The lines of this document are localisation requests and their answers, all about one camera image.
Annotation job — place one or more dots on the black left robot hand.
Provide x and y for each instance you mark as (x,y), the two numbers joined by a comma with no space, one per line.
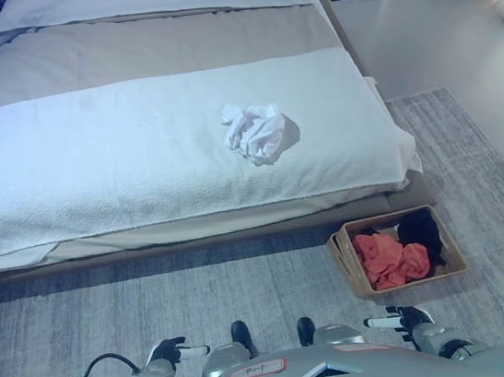
(167,348)

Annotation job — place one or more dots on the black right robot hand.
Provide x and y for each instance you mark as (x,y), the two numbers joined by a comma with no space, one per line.
(413,316)

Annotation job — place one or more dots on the white garment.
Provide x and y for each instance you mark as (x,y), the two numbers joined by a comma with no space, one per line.
(256,132)

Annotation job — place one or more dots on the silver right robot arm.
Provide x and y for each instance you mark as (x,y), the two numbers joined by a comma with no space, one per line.
(432,337)

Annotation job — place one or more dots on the woven wicker laundry basket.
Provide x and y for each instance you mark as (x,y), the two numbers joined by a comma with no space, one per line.
(346,255)

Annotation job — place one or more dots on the beige bed cover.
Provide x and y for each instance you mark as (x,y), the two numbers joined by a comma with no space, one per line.
(145,49)

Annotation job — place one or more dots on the silver left robot leg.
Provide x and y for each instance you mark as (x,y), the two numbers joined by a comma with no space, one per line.
(226,361)

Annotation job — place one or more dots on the orange garment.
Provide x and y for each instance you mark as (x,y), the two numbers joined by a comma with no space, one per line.
(387,259)

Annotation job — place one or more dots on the grey striped rug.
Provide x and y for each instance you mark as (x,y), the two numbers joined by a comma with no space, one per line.
(110,309)

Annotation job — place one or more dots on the black garment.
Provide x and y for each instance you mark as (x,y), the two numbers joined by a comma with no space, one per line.
(420,231)

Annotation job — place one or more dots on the silver robot torso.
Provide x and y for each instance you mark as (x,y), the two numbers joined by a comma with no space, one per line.
(351,375)

